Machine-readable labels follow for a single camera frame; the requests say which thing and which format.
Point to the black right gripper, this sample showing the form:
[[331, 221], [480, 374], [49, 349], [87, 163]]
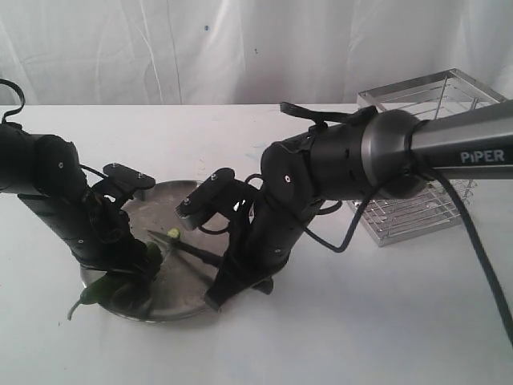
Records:
[[258, 249]]

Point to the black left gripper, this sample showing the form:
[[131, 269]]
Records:
[[108, 245]]

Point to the green cucumber with stem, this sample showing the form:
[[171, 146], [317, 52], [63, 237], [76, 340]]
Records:
[[100, 291]]

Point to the black handled serrated knife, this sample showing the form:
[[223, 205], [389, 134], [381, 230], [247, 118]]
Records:
[[171, 244]]

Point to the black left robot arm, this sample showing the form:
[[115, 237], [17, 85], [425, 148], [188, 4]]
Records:
[[45, 174]]

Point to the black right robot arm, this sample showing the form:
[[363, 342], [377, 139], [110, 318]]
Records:
[[360, 156]]

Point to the round steel plate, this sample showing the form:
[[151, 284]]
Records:
[[179, 287]]

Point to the white backdrop curtain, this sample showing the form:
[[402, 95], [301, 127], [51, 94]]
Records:
[[227, 52]]

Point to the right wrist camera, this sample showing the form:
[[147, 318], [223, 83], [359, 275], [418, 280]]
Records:
[[198, 206]]

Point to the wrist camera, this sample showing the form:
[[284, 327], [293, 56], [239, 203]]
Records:
[[198, 206], [122, 183]]

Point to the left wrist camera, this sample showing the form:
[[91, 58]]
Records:
[[122, 183]]

